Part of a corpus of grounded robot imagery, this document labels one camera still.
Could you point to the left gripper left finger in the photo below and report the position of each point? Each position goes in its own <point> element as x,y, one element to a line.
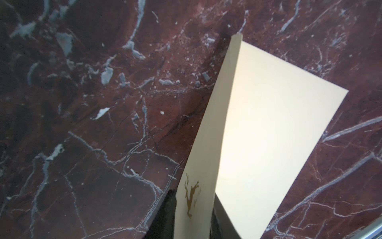
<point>162,226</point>

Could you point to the manila paper envelope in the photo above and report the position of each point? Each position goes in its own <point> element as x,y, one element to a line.
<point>263,120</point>

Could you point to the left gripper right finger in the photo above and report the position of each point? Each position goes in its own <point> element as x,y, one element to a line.
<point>221,225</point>

